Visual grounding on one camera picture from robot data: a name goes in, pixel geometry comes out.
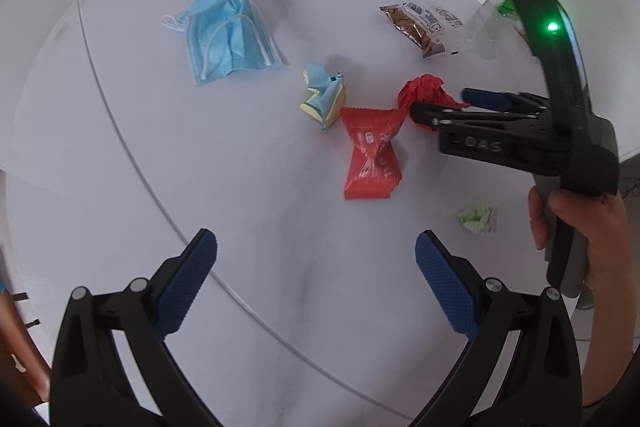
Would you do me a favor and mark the red paper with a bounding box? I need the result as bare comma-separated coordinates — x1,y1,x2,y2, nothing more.
397,74,472,118

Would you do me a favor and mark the wooden chair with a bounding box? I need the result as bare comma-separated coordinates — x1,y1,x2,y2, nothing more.
0,284,52,408

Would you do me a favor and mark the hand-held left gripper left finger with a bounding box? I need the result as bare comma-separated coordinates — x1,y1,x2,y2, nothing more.
48,228,221,427

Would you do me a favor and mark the clear plastic bag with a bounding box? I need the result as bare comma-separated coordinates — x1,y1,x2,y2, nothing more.
464,1,527,58

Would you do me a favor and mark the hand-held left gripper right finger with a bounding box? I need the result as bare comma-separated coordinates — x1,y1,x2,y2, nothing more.
414,230,583,427

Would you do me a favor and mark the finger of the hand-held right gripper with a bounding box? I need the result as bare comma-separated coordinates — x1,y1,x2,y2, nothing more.
409,101,543,131
461,88,550,114

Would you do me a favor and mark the green crumpled paper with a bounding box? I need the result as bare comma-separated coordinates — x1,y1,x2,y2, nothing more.
458,205,499,237

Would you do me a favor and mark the person's right hand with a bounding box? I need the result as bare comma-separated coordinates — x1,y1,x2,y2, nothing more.
528,187,634,304

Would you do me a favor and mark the brown and clear snack packet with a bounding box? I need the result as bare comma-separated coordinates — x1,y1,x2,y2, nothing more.
378,2,466,59

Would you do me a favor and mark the yellow and blue crumpled paper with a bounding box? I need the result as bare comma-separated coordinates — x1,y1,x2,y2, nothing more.
298,64,348,132

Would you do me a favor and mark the blue face mask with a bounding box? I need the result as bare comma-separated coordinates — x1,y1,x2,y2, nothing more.
160,0,290,87

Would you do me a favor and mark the person's right forearm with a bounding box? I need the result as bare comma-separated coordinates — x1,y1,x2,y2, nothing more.
581,252,640,409

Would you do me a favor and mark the red snack packet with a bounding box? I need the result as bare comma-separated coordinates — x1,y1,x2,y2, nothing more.
339,106,409,202

